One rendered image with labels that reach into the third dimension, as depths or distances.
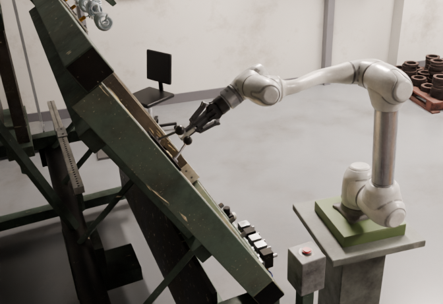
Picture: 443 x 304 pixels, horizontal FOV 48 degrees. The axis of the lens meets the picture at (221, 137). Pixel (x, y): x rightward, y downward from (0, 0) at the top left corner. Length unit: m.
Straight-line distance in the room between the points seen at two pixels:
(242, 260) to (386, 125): 0.83
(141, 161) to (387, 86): 1.04
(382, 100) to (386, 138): 0.19
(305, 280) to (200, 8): 4.20
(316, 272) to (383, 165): 0.55
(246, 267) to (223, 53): 4.35
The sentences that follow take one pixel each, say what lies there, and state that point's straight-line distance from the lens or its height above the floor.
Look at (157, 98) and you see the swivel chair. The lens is 5.12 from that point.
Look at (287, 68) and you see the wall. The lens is 6.41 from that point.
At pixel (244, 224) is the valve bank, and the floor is 0.77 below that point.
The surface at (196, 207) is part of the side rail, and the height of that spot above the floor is 1.35.
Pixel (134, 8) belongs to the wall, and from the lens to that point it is 5.76.
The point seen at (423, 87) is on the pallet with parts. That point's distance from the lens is 6.19.
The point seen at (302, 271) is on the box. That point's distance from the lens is 2.16.
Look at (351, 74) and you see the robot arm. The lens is 2.20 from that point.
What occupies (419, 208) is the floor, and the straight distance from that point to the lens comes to 4.26.
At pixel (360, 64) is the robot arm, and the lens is 2.22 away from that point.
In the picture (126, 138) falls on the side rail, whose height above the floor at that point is 1.67.
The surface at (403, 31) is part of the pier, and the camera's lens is 6.81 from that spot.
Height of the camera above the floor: 2.33
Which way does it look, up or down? 27 degrees down
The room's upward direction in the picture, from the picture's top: 3 degrees counter-clockwise
